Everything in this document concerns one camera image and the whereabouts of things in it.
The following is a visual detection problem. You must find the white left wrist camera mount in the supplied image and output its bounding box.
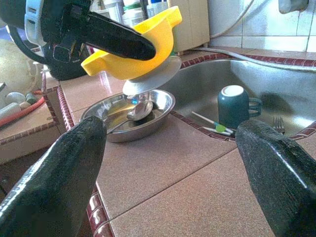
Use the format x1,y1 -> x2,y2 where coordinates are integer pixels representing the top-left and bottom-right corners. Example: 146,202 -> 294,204
24,0 -> 49,47

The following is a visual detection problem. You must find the steel spoon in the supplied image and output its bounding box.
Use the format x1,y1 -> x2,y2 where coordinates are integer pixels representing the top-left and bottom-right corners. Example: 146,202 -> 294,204
108,100 -> 154,135

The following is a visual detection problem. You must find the white plastic spoon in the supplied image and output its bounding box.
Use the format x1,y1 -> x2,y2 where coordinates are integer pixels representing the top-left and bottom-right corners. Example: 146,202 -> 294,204
191,111 -> 235,133

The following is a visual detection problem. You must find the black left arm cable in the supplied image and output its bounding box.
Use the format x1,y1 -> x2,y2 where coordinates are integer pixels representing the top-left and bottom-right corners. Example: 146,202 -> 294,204
8,25 -> 50,65

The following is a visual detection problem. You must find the black electric kettle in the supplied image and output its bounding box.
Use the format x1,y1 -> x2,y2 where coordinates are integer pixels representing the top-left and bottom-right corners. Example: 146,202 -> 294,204
43,44 -> 90,81

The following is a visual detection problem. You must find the steel fork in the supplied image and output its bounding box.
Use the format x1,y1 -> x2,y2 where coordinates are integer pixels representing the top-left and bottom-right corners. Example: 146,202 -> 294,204
273,116 -> 286,135

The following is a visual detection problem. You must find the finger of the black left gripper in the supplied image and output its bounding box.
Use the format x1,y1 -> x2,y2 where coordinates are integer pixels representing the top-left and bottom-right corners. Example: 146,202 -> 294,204
85,12 -> 157,61

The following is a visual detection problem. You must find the yellow plastic suction bowl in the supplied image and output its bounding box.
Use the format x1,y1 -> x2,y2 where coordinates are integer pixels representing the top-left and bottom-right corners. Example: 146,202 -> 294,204
80,6 -> 183,97

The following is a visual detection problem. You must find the clear jar green lid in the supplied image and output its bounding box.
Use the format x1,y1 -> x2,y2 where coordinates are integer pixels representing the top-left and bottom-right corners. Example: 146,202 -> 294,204
122,0 -> 149,27

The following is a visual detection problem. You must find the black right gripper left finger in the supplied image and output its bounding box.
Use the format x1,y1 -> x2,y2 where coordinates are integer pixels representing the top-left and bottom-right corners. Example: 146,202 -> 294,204
0,116 -> 107,237

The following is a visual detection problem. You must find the thin white hose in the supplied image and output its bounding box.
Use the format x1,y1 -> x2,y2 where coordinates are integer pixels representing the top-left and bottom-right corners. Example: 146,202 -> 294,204
209,0 -> 255,40

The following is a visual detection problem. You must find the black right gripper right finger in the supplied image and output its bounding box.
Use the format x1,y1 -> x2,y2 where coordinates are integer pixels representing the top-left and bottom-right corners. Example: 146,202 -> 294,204
235,120 -> 316,237

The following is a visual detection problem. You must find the grey wall tap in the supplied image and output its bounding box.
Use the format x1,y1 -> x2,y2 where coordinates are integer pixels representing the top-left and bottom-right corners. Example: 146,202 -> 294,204
278,0 -> 310,14

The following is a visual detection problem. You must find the dark teal mug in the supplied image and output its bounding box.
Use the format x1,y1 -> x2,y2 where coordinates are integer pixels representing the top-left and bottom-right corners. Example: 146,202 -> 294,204
217,85 -> 263,129

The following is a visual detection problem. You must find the beige water filter appliance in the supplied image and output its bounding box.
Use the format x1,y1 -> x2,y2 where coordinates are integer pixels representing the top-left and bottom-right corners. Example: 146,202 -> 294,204
167,0 -> 211,53

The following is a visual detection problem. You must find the grey water hose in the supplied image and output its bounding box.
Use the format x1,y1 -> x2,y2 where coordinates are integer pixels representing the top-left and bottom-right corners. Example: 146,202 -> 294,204
184,46 -> 316,73

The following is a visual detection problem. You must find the orange gas hose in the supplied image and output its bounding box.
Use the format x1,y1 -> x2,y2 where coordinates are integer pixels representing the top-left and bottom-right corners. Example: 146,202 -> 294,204
0,95 -> 47,128

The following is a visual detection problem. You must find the steel sink basin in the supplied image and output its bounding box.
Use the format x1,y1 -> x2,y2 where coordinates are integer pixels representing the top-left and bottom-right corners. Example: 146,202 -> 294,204
158,58 -> 316,139

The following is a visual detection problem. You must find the white green plastic utensil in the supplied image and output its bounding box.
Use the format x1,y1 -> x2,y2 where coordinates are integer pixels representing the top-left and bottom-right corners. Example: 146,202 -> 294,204
200,124 -> 234,136

